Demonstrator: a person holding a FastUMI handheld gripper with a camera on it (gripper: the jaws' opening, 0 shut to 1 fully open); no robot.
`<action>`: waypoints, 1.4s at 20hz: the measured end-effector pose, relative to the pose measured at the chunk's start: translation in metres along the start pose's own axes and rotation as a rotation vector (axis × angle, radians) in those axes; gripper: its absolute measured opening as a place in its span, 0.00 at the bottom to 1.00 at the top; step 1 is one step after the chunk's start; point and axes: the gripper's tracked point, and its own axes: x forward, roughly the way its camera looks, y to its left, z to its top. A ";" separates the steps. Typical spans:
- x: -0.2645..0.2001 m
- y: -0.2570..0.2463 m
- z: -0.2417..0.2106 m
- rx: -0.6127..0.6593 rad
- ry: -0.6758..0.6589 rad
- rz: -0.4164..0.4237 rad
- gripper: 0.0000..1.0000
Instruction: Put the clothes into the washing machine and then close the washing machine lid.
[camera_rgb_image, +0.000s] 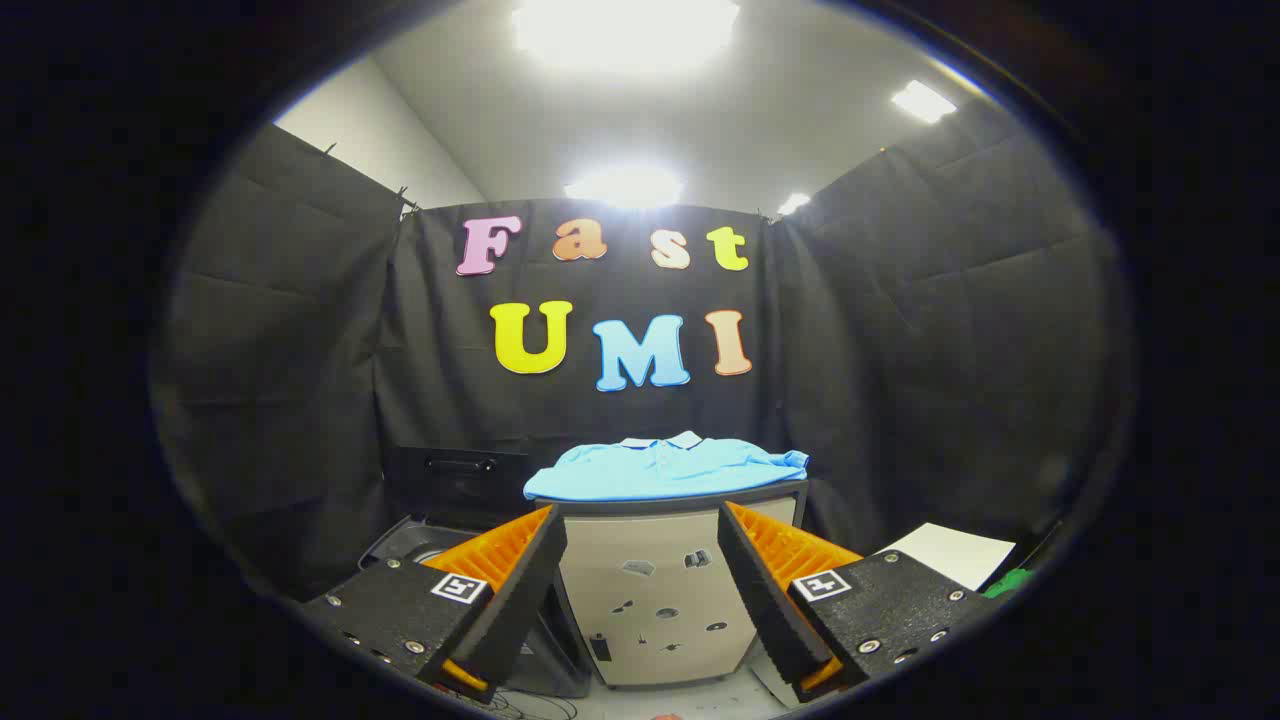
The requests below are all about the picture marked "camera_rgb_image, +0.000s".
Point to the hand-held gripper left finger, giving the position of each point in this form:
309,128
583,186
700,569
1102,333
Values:
515,590

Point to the green object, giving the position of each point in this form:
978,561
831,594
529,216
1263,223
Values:
1010,582

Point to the white paper sheet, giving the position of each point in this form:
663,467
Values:
950,555

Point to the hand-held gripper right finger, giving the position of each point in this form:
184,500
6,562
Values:
765,590

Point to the beige cabinet with dark top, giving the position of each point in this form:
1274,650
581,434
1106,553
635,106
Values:
650,545

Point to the black backdrop cloth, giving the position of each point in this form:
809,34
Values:
300,350

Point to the light blue polo shirt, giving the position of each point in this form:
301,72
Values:
660,470

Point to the small ceiling light panel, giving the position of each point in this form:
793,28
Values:
794,203

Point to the dark grey washing machine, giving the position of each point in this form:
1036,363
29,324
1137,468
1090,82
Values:
405,543

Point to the large ceiling light panel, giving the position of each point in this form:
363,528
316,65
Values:
625,30

